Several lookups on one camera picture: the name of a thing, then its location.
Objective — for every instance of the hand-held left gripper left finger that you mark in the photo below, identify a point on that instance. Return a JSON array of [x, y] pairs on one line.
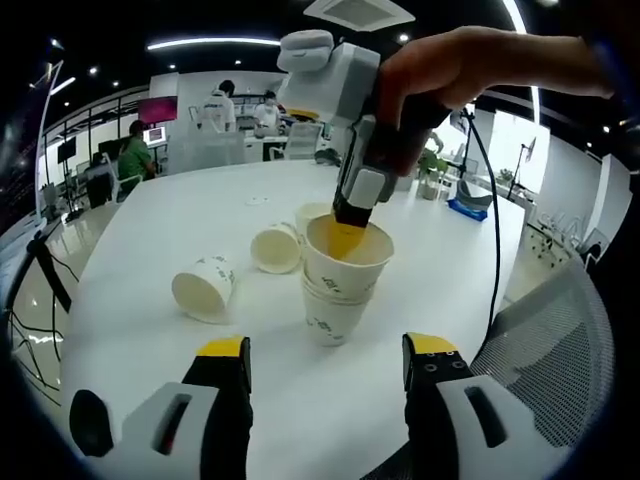
[[200, 430]]

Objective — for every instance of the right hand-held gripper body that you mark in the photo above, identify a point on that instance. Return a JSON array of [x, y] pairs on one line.
[[340, 85]]

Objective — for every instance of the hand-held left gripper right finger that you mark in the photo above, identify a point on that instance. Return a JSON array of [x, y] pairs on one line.
[[450, 435]]

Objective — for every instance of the white paper cup green print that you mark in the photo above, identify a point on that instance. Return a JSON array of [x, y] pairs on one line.
[[340, 280], [305, 217], [220, 280], [275, 247]]

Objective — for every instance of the group of white paper cups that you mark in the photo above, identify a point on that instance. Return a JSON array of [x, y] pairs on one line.
[[330, 320]]

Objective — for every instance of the person's right hand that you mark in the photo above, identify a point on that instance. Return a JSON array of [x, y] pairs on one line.
[[435, 65]]

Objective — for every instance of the white plant pot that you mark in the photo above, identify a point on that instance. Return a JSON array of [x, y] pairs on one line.
[[430, 190]]

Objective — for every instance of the white chair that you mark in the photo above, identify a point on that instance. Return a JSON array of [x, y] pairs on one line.
[[302, 142]]

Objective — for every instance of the green potted plant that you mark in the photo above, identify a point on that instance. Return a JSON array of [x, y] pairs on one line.
[[432, 162]]

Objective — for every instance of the ceiling air vent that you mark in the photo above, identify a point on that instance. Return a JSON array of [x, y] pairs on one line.
[[360, 11]]

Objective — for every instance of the blue tray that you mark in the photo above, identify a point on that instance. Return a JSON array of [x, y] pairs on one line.
[[467, 210]]

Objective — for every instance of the black oval object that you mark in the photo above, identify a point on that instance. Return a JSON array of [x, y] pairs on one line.
[[90, 422]]

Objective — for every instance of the white table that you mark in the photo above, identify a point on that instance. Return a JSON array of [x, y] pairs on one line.
[[440, 280]]

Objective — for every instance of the grey mesh office chair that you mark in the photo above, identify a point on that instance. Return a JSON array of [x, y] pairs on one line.
[[550, 350]]

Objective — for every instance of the long ceiling light strip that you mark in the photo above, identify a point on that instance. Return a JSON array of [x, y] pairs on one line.
[[215, 43]]

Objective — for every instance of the white partition counter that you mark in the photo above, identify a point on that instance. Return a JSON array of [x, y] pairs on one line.
[[210, 152]]

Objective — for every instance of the small display screen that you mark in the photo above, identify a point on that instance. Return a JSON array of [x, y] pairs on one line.
[[155, 136]]

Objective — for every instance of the black stand leg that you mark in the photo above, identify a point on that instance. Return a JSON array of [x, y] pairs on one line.
[[50, 275]]

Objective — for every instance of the pink wall screen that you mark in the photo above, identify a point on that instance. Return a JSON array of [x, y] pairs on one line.
[[159, 110]]

